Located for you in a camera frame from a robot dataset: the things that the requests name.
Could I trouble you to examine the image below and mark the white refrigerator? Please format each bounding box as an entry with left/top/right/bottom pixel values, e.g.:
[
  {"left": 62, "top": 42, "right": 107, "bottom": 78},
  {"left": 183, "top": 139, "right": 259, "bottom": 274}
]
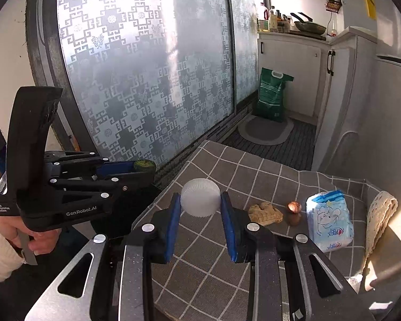
[{"left": 316, "top": 0, "right": 401, "bottom": 275}]

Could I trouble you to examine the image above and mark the green rice bag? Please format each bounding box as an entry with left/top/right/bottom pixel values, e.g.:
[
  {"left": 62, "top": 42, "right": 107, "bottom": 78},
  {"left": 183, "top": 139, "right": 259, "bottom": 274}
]
[{"left": 257, "top": 67, "right": 295, "bottom": 123}]

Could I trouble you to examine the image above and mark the black frying pan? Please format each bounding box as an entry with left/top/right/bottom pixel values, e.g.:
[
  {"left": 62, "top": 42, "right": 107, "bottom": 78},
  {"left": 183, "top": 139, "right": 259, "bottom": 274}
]
[{"left": 290, "top": 13, "right": 327, "bottom": 35}]

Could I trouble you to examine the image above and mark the person's left forearm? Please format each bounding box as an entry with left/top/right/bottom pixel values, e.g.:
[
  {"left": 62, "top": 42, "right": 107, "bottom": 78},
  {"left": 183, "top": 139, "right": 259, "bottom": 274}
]
[{"left": 0, "top": 204, "right": 25, "bottom": 286}]

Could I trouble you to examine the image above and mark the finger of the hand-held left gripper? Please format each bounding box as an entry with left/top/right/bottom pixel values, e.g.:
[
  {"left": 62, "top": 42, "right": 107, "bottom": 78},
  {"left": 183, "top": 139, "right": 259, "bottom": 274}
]
[
  {"left": 50, "top": 173, "right": 155, "bottom": 213},
  {"left": 43, "top": 151, "right": 156, "bottom": 183}
]

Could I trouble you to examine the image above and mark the blue white tissue pack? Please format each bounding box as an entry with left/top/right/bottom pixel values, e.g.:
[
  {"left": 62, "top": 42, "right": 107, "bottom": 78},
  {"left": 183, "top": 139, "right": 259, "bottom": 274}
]
[{"left": 306, "top": 190, "right": 355, "bottom": 253}]

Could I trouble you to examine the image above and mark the ginger piece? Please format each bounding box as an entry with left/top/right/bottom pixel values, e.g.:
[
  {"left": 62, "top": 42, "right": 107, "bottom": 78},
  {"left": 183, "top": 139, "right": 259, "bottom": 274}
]
[{"left": 248, "top": 202, "right": 284, "bottom": 226}]

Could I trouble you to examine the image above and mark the grey oval floor mat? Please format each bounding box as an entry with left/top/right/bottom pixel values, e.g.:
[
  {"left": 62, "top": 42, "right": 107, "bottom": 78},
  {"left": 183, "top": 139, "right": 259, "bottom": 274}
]
[{"left": 238, "top": 115, "right": 295, "bottom": 146}]

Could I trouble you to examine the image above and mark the patterned frosted sliding door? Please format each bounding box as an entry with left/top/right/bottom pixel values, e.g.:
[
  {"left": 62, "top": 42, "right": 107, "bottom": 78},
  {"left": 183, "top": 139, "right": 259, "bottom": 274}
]
[
  {"left": 225, "top": 0, "right": 264, "bottom": 108},
  {"left": 25, "top": 0, "right": 236, "bottom": 174}
]

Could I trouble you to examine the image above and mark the white paper cup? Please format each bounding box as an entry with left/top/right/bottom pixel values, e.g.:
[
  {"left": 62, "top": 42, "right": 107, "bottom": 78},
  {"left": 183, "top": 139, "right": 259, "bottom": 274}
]
[{"left": 180, "top": 178, "right": 221, "bottom": 219}]

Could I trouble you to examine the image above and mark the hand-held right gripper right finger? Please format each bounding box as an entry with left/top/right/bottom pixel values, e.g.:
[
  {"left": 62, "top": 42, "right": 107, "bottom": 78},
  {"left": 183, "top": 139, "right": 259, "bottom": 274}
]
[{"left": 220, "top": 191, "right": 376, "bottom": 321}]

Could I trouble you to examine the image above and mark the yellow paper note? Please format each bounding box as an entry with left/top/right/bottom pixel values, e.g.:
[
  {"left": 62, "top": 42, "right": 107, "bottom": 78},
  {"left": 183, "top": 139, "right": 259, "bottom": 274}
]
[{"left": 361, "top": 0, "right": 377, "bottom": 20}]

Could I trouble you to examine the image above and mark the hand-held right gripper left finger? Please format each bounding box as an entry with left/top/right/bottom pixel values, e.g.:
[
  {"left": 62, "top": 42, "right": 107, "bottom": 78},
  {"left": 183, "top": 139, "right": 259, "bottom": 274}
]
[{"left": 25, "top": 192, "right": 183, "bottom": 321}]

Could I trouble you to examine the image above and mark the row of condiment bottles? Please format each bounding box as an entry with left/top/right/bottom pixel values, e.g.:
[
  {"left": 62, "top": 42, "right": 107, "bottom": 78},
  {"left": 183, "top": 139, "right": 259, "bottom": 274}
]
[{"left": 257, "top": 3, "right": 293, "bottom": 34}]

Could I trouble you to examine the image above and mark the black induction cooktop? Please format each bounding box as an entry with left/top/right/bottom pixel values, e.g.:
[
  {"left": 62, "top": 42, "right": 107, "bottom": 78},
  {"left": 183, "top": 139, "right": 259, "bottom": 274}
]
[{"left": 289, "top": 30, "right": 327, "bottom": 41}]

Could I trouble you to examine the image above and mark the small green yellow object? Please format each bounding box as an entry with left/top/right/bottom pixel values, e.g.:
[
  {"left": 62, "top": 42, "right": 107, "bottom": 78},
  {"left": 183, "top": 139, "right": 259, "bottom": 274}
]
[{"left": 134, "top": 160, "right": 156, "bottom": 172}]

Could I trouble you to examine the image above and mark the grey checked tablecloth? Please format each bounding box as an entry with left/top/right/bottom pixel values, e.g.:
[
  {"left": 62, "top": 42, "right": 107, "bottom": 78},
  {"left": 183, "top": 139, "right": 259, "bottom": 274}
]
[{"left": 132, "top": 140, "right": 400, "bottom": 321}]

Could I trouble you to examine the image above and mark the white kitchen cabinet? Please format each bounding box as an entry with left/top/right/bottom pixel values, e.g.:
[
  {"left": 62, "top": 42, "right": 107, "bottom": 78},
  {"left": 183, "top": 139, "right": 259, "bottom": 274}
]
[{"left": 257, "top": 27, "right": 378, "bottom": 121}]

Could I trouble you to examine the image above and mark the person's left hand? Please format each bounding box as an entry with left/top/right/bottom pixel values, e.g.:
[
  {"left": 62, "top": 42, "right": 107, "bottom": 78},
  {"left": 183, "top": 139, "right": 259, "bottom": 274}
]
[{"left": 0, "top": 212, "right": 62, "bottom": 255}]

